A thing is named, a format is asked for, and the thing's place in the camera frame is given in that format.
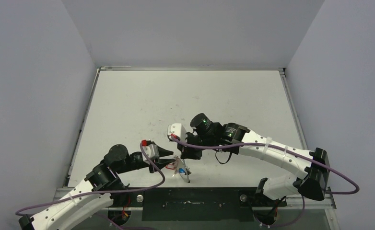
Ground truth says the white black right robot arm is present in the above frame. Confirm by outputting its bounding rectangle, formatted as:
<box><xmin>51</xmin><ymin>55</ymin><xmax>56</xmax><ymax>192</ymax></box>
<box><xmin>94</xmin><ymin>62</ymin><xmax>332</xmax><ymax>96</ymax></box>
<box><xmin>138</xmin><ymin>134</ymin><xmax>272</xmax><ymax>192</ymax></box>
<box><xmin>168</xmin><ymin>113</ymin><xmax>329</xmax><ymax>206</ymax></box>

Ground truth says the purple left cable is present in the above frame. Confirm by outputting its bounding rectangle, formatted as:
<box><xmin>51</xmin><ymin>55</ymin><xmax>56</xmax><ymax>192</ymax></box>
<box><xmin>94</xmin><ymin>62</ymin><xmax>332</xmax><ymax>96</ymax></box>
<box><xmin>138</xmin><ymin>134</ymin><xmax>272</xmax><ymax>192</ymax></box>
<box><xmin>15</xmin><ymin>143</ymin><xmax>166</xmax><ymax>230</ymax></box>

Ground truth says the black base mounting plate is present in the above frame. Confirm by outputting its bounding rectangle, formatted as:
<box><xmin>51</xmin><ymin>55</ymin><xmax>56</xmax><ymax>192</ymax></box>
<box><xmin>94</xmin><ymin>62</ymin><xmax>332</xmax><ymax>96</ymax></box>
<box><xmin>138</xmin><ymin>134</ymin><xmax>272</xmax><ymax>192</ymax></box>
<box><xmin>111</xmin><ymin>187</ymin><xmax>287</xmax><ymax>222</ymax></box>

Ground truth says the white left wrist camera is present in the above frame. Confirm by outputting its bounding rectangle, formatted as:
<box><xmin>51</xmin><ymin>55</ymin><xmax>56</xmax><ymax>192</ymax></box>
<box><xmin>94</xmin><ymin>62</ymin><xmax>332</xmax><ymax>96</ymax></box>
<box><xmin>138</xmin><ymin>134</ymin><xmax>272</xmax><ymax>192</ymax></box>
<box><xmin>141</xmin><ymin>140</ymin><xmax>159</xmax><ymax>164</ymax></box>

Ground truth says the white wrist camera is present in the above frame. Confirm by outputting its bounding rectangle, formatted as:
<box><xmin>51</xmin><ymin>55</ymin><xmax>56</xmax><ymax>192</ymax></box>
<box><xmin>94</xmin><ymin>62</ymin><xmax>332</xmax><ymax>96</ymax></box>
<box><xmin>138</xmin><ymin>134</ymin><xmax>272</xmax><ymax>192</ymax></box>
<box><xmin>141</xmin><ymin>140</ymin><xmax>159</xmax><ymax>164</ymax></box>
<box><xmin>167</xmin><ymin>123</ymin><xmax>187</xmax><ymax>141</ymax></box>

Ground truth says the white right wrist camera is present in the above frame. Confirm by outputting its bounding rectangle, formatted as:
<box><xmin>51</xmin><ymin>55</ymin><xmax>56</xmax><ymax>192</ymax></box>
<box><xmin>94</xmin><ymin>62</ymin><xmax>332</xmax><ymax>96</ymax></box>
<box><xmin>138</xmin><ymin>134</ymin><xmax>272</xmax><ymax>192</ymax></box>
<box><xmin>167</xmin><ymin>123</ymin><xmax>187</xmax><ymax>141</ymax></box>

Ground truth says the silver metal key plate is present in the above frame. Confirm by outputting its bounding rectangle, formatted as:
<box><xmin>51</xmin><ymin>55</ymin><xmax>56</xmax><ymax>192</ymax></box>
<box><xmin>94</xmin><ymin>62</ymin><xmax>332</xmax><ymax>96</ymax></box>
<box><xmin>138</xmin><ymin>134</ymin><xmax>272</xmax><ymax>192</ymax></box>
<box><xmin>172</xmin><ymin>156</ymin><xmax>191</xmax><ymax>183</ymax></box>

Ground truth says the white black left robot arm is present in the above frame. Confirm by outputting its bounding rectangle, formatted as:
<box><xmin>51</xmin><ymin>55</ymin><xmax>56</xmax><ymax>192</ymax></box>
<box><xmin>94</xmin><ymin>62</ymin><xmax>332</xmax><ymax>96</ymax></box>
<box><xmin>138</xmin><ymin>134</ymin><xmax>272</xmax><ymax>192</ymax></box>
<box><xmin>17</xmin><ymin>140</ymin><xmax>175</xmax><ymax>230</ymax></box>

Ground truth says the red key tag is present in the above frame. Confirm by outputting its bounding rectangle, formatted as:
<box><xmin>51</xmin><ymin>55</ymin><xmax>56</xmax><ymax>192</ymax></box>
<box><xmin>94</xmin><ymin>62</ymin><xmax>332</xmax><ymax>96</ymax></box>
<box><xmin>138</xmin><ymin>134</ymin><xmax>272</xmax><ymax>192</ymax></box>
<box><xmin>165</xmin><ymin>162</ymin><xmax>176</xmax><ymax>170</ymax></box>

